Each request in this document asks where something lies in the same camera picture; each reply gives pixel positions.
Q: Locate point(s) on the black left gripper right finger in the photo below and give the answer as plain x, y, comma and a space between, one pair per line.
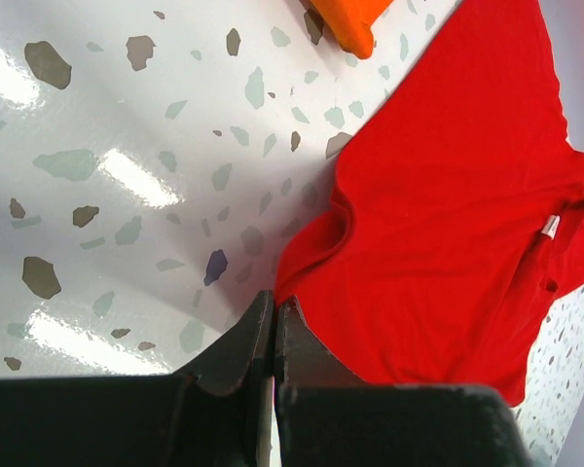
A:
300, 357

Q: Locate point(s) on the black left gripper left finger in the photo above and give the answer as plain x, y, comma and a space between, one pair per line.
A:
224, 407

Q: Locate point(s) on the red t shirt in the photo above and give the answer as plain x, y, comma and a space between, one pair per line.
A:
457, 214

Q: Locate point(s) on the folded orange t shirt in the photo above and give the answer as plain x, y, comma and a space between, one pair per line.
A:
350, 22

